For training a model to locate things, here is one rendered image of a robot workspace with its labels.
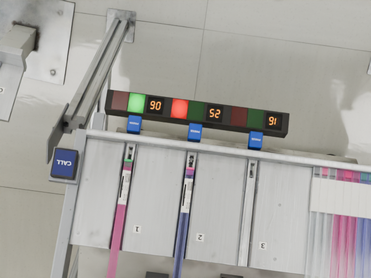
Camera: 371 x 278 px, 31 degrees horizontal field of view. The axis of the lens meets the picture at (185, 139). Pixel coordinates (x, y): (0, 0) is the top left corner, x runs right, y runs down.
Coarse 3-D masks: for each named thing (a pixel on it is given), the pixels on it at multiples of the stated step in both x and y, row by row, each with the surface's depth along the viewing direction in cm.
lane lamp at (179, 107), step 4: (176, 100) 121; (180, 100) 121; (184, 100) 121; (188, 100) 121; (172, 104) 121; (176, 104) 121; (180, 104) 121; (184, 104) 121; (172, 108) 121; (176, 108) 121; (180, 108) 121; (184, 108) 121; (172, 112) 121; (176, 112) 121; (180, 112) 121; (184, 112) 121; (172, 116) 120; (176, 116) 120; (180, 116) 121; (184, 116) 121
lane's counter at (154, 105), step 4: (148, 100) 121; (152, 100) 121; (156, 100) 121; (160, 100) 121; (164, 100) 121; (148, 104) 121; (152, 104) 121; (156, 104) 121; (160, 104) 121; (148, 108) 121; (152, 108) 121; (156, 108) 121; (160, 108) 121; (148, 112) 121; (152, 112) 121; (156, 112) 121; (160, 112) 121
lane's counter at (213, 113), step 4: (208, 104) 121; (208, 108) 121; (212, 108) 121; (216, 108) 121; (220, 108) 121; (208, 112) 121; (212, 112) 121; (216, 112) 121; (220, 112) 121; (208, 116) 121; (212, 116) 121; (216, 116) 121; (220, 116) 121; (208, 120) 121; (212, 120) 121; (216, 120) 121; (220, 120) 121
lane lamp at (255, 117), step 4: (248, 112) 121; (252, 112) 121; (256, 112) 121; (260, 112) 121; (248, 116) 121; (252, 116) 121; (256, 116) 121; (260, 116) 121; (248, 120) 121; (252, 120) 121; (256, 120) 121; (260, 120) 121; (248, 124) 121; (252, 124) 121; (256, 124) 121; (260, 124) 121; (256, 128) 121; (260, 128) 121
